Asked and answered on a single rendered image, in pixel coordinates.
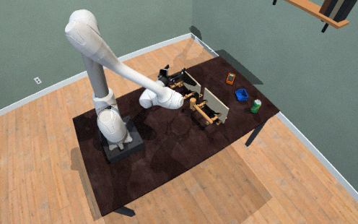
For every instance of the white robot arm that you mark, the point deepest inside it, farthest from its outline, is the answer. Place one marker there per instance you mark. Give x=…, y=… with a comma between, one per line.
x=82, y=32

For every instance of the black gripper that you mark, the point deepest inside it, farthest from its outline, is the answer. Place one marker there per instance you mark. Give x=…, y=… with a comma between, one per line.
x=168, y=79

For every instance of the green and yellow drink can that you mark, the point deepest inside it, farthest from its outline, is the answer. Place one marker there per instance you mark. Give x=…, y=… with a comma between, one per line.
x=255, y=106

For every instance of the blue plastic bin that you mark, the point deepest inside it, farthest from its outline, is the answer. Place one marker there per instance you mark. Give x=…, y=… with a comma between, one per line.
x=241, y=95

